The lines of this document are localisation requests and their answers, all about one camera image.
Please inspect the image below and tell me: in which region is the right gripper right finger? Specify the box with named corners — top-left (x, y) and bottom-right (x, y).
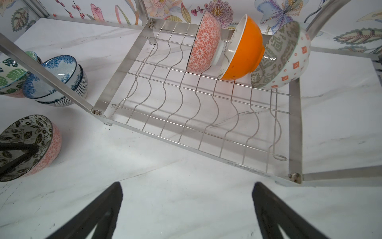
top-left (252, 182), bottom-right (327, 239)

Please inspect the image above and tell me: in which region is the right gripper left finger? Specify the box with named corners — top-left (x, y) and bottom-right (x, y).
top-left (48, 182), bottom-right (123, 239)

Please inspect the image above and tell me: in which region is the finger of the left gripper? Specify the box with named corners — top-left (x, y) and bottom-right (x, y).
top-left (0, 142), bottom-right (39, 177)

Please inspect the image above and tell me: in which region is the red pattern bowl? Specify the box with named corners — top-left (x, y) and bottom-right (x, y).
top-left (1, 115), bottom-right (62, 182)

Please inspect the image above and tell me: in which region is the green leaf pattern bowl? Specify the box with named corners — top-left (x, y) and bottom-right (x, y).
top-left (1, 57), bottom-right (29, 95)

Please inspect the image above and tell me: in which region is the green geometric pattern bowl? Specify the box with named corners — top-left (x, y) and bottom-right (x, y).
top-left (251, 21), bottom-right (311, 90)

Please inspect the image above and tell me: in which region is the orange white bowl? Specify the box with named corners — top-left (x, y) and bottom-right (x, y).
top-left (219, 15), bottom-right (265, 80)

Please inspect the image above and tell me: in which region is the black floral pattern bowl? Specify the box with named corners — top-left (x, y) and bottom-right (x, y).
top-left (186, 12), bottom-right (222, 74)

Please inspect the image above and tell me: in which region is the steel two-tier dish rack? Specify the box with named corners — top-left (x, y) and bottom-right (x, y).
top-left (1, 1), bottom-right (382, 187)

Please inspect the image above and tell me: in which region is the black checked bowl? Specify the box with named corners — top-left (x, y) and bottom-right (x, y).
top-left (37, 64), bottom-right (89, 107)

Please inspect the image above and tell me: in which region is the blue floral bowl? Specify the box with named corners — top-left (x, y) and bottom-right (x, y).
top-left (22, 55), bottom-right (83, 100)

